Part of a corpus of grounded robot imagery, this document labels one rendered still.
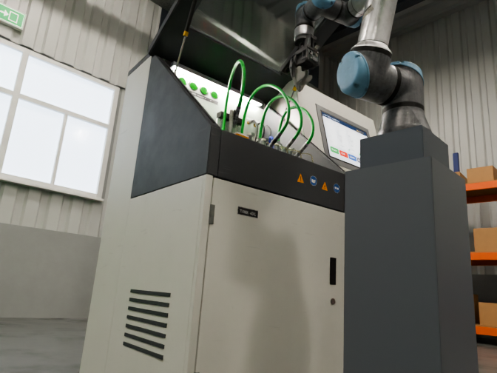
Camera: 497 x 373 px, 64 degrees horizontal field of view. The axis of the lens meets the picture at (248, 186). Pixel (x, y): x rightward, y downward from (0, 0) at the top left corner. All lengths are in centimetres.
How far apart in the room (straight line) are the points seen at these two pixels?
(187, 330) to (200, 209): 35
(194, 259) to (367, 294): 49
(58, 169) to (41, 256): 107
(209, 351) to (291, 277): 38
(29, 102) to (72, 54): 90
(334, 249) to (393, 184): 58
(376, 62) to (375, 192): 35
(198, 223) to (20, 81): 458
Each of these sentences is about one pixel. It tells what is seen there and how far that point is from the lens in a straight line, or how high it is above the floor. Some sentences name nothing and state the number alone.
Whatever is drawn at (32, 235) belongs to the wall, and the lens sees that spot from 529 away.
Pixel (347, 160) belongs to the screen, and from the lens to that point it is 218.
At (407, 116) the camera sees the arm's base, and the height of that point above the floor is 95.
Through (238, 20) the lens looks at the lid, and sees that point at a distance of 196.
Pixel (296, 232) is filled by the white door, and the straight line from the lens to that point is 144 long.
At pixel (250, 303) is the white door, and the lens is 130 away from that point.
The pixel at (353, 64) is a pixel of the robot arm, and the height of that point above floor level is 107.
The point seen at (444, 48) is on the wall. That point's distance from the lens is 934.
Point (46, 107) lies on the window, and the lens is 561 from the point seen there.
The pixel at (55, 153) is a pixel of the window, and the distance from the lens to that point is 554.
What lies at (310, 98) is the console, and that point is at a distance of 220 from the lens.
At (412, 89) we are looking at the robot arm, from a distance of 126.
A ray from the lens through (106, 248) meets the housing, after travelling 188.
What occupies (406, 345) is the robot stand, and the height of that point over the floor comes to 36.
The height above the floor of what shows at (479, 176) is 233.
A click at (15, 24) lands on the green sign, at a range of 585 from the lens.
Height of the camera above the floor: 45
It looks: 15 degrees up
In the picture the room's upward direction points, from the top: 4 degrees clockwise
